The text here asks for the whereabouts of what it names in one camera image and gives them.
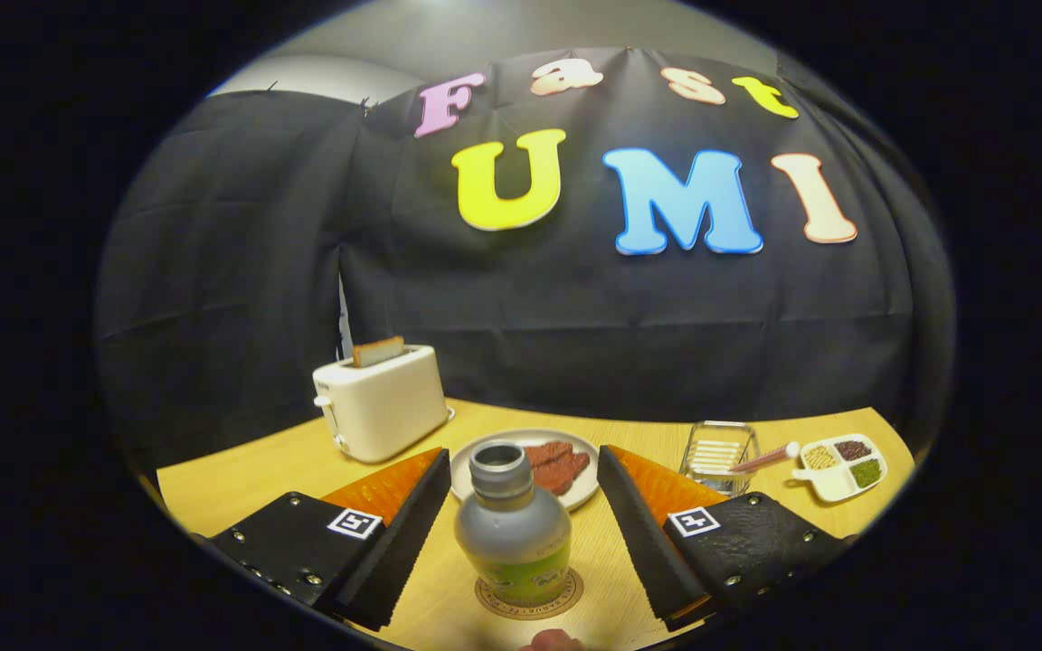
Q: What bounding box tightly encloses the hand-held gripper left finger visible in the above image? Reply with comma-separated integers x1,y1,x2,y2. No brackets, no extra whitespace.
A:
191,447,452,632

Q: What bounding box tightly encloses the clear wire basket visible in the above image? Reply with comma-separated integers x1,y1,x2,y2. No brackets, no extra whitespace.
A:
679,420,761,496

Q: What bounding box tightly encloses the wooden table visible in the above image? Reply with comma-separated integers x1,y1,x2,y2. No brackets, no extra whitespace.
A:
155,398,917,651

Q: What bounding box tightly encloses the silver juice bottle green label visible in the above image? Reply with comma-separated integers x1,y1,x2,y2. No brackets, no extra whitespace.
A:
454,439,573,608

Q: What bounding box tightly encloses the round cork coaster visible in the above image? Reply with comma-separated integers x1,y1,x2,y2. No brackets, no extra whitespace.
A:
474,568,584,621

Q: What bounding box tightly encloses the white round plate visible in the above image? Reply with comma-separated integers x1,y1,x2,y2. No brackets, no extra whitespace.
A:
450,428,601,512

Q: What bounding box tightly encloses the red meat piece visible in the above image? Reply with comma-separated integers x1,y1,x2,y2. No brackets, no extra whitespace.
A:
524,440,573,468
532,451,592,496

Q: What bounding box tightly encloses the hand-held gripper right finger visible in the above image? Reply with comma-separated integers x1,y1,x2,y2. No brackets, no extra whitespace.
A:
597,444,857,632

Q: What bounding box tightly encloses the white toaster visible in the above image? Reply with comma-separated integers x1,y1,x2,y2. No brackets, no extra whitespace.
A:
312,336,450,465

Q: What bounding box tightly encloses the white divided dish with beans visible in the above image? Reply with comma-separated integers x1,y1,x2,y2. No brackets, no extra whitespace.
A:
791,433,889,504

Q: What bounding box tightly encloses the toast slice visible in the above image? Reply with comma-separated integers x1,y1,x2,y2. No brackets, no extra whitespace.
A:
352,336,406,368

